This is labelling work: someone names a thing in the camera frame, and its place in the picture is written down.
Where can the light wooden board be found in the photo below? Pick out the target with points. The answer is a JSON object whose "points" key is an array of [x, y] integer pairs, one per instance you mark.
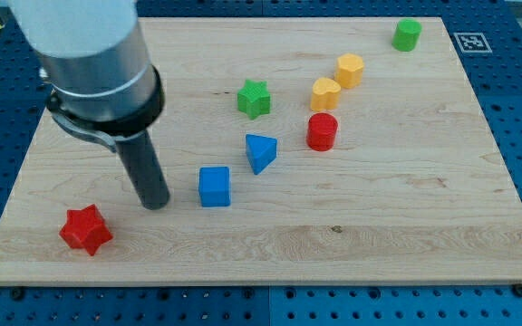
{"points": [[413, 192]]}

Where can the green star block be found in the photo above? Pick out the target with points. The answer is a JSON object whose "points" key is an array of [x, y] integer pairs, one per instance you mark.
{"points": [[254, 99]]}

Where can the black clamp ring flange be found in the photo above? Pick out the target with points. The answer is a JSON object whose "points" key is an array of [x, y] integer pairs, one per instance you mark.
{"points": [[107, 133]]}

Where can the yellow hexagon block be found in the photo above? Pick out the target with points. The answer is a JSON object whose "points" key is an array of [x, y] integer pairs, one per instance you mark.
{"points": [[349, 70]]}

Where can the red star block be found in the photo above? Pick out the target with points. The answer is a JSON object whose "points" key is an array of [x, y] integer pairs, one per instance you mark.
{"points": [[85, 229]]}

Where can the yellow heart block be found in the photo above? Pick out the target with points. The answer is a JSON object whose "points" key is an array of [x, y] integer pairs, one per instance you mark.
{"points": [[325, 94]]}

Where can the red cylinder block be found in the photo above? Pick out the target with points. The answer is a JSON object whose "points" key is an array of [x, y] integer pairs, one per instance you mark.
{"points": [[321, 131]]}

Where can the white fiducial marker tag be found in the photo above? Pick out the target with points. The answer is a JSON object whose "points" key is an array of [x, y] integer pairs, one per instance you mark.
{"points": [[472, 42]]}

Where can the green cylinder block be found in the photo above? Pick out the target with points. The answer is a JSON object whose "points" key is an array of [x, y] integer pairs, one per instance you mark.
{"points": [[406, 35]]}

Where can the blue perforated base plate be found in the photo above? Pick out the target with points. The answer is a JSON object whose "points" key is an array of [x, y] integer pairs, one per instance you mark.
{"points": [[497, 80]]}

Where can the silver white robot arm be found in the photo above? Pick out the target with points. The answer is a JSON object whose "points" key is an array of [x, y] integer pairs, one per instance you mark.
{"points": [[105, 88]]}

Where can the blue triangular prism block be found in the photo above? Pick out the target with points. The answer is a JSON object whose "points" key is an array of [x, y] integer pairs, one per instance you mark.
{"points": [[261, 151]]}

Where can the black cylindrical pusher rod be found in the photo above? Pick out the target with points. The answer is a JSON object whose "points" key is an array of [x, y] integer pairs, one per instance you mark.
{"points": [[139, 158]]}

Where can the blue cube block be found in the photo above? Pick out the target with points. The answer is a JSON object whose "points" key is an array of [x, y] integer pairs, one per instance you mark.
{"points": [[214, 186]]}

